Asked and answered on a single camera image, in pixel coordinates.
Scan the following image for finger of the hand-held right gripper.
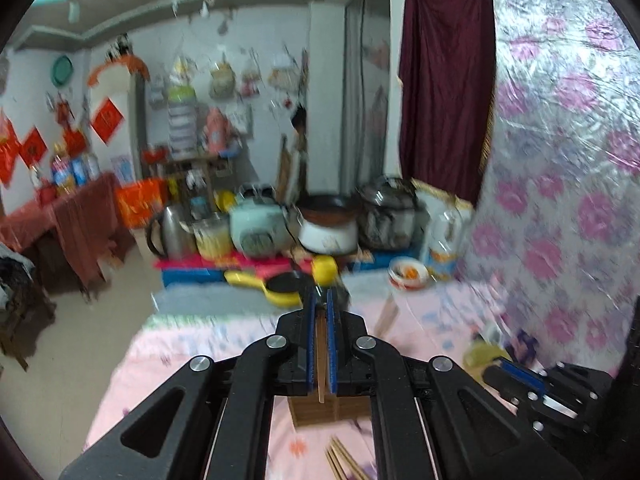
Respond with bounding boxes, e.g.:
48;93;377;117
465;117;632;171
500;360;549;396
481;366;549;433

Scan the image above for clear bag beige contents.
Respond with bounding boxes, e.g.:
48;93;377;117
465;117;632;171
267;55;301;88

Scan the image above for mint green rice cooker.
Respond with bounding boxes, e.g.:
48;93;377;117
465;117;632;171
230;205;286;259

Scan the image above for beige owl-shaped bag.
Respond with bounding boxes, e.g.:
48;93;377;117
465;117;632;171
209;62;236;98

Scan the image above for dark sauce bottle yellow cap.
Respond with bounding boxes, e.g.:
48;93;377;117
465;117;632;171
311;254;351;311

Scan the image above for orange box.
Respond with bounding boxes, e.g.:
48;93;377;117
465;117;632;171
116;180;166;228

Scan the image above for clear cooking oil bottle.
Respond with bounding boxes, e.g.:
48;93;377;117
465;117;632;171
425;207;463;282

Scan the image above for green round plate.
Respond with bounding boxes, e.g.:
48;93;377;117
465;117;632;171
52;55;75;86

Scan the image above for clear plastic container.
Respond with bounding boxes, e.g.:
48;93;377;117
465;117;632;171
192;215;233;258

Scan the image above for brown bamboo chopstick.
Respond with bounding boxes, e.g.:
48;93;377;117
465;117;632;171
315;285;328;405

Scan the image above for wooden slatted utensil holder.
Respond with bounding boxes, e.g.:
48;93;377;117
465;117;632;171
289;394;372;429

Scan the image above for red and white bowl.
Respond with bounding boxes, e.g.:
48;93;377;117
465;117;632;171
387;256;430;292

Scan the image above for clear bag yellow contents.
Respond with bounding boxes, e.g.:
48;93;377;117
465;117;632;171
170;55;196;86

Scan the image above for red diamond paper decoration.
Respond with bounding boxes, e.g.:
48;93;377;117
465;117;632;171
20;127;48;166
90;99;123;146

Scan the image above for yellow frying pan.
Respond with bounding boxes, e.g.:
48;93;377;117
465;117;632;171
224;269;306;308

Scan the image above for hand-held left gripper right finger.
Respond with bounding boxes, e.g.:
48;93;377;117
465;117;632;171
326;289;585;480

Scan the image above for steel pressure cooker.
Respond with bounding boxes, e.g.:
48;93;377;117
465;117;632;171
357;177;421;251

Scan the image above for stacked food carrier green lid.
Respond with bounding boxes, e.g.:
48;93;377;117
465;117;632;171
166;86;197;157

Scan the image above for pink thermos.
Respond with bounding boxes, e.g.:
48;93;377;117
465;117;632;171
206;107;235;153

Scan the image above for steel kettle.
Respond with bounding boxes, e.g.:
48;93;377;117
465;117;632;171
146;205;197;260

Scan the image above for pink deer print bedsheet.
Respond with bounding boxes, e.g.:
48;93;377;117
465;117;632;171
82;280;521;480

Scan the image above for group of wooden chopsticks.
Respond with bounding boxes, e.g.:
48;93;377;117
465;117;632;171
325;294;401;480

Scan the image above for dark red curtain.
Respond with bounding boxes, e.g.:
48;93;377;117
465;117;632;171
398;0;496;206

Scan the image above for clear bag red contents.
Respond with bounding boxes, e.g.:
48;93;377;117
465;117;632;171
240;60;263;98

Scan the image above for floral plastic wall sheet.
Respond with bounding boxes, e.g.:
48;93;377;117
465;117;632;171
460;0;640;376

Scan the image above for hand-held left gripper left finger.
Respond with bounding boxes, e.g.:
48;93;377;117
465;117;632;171
59;289;318;480

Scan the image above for table with red cloth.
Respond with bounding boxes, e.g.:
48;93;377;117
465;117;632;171
0;172;136;301

